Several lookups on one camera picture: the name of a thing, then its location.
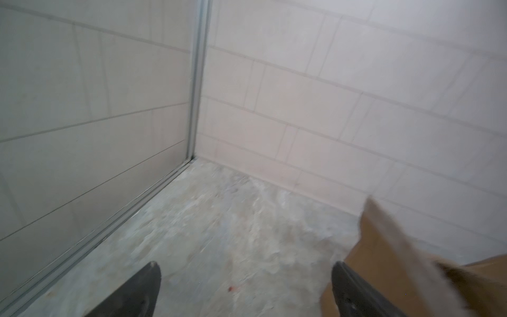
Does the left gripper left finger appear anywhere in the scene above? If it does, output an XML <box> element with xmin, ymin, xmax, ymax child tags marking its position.
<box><xmin>85</xmin><ymin>261</ymin><xmax>161</xmax><ymax>317</ymax></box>

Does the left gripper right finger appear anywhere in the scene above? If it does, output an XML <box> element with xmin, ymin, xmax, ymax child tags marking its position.
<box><xmin>331</xmin><ymin>262</ymin><xmax>405</xmax><ymax>317</ymax></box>

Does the brown taped cardboard box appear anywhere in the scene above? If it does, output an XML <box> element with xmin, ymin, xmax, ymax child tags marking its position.
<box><xmin>320</xmin><ymin>196</ymin><xmax>506</xmax><ymax>316</ymax></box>

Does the left aluminium corner post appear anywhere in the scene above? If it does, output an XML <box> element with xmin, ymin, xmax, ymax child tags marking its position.
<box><xmin>186</xmin><ymin>0</ymin><xmax>213</xmax><ymax>162</ymax></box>

